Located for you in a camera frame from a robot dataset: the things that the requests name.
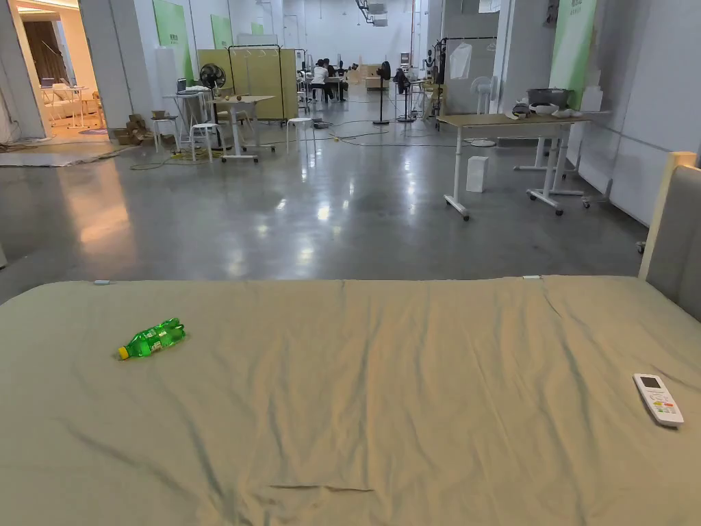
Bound bed with beige sheet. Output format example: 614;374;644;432
0;275;701;526

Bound white round stool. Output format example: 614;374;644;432
189;123;222;163
286;117;318;157
150;110;181;154

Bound white carton box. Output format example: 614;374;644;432
466;155;489;194

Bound black standing fan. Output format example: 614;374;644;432
199;62;233;151
372;60;393;127

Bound small wooden table white legs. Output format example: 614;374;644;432
207;95;277;164

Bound group of people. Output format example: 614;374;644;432
309;58;348;103

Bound yellow folding screen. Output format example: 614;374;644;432
196;47;306;121

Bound white standing fan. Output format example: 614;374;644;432
469;75;499;148

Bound green plastic bottle yellow cap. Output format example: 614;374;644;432
117;316;187;362

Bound wooden table with white legs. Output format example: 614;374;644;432
436;87;594;222

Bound white table with laptop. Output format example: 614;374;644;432
161;78;212;154

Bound black clothes rack with shirt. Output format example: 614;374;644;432
426;36;498;118

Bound pile of brown cartons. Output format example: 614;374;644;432
109;113;150;147

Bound grey padded headboard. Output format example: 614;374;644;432
637;151;701;323

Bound white remote control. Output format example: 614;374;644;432
633;373;685;428

